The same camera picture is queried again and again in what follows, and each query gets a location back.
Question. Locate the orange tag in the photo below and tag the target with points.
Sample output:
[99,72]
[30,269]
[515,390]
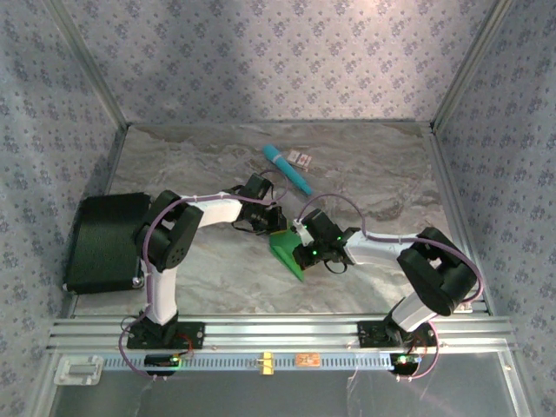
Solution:
[308,360]

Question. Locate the green paper sheet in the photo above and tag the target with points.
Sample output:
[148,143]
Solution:
[282,249]

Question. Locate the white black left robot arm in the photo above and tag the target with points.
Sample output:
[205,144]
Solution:
[163,299]

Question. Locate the black controller board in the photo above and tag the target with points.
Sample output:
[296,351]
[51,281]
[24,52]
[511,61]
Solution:
[405,361]
[161,360]

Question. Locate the black ribbed case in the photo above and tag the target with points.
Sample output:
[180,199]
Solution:
[104,239]

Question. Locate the teal marker pen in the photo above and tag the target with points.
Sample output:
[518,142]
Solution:
[284,167]

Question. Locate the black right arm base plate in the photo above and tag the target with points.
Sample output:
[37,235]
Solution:
[369,334]

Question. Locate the black right controller board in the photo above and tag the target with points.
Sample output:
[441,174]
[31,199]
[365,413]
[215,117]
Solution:
[405,361]

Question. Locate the small white red card box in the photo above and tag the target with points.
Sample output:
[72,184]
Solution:
[300,159]

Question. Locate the aluminium frame post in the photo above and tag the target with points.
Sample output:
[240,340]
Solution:
[87,65]
[469,65]

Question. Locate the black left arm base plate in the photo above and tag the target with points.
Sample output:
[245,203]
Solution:
[195,334]

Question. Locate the black left controller board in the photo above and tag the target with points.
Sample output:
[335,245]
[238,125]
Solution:
[161,360]

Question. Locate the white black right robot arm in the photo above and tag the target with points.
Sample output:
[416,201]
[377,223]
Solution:
[373,252]

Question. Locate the yellow clip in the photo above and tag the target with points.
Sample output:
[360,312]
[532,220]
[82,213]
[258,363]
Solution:
[265,363]

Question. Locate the aluminium mounting rail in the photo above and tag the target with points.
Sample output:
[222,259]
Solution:
[278,332]

